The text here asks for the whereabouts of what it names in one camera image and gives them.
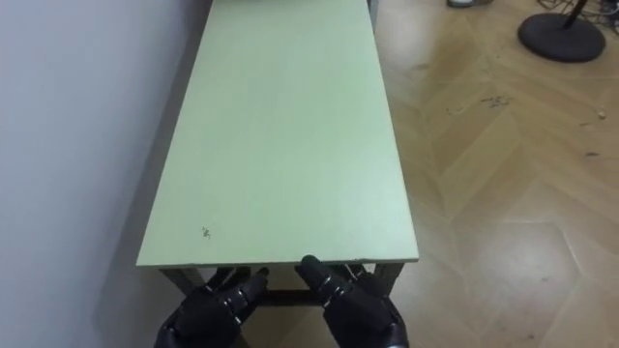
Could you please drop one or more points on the black round stand base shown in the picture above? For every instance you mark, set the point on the black round stand base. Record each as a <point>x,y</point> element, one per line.
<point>561,35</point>

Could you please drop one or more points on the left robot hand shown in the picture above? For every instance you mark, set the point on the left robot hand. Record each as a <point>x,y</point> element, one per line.
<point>213,311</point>

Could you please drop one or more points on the grey round object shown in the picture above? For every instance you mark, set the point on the grey round object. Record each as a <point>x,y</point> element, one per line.
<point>466,2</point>

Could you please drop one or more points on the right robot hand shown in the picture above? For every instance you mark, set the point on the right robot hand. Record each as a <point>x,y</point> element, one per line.
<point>355,309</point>

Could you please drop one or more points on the light green desk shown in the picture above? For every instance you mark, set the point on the light green desk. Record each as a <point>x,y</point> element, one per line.
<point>280,135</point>

